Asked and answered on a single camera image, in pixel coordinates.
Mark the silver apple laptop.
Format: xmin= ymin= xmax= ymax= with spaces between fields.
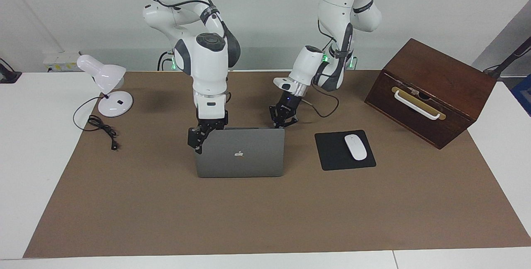
xmin=195 ymin=127 xmax=286 ymax=178

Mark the black mouse pad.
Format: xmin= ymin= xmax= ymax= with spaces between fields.
xmin=314 ymin=130 xmax=377 ymax=171

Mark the white computer mouse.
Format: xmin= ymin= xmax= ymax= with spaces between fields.
xmin=344 ymin=134 xmax=368 ymax=161

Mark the brown table mat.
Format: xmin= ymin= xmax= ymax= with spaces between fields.
xmin=23 ymin=70 xmax=531 ymax=258

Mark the white desk lamp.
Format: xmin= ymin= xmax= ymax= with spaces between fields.
xmin=77 ymin=54 xmax=134 ymax=117

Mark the white power strip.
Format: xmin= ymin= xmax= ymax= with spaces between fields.
xmin=43 ymin=51 xmax=80 ymax=73

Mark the dark brown wooden box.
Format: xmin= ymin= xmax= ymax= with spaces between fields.
xmin=365 ymin=38 xmax=497 ymax=150

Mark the black stand pole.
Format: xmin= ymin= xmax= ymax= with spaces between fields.
xmin=483 ymin=37 xmax=531 ymax=80

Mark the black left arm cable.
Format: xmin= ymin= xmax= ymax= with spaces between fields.
xmin=302 ymin=16 xmax=340 ymax=119

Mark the black lamp power cable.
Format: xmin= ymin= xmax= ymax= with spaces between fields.
xmin=73 ymin=94 xmax=119 ymax=151

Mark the white box handle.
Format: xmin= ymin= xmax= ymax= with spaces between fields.
xmin=393 ymin=90 xmax=441 ymax=120

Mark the black clamp mount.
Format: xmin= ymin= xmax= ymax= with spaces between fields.
xmin=0 ymin=58 xmax=22 ymax=84

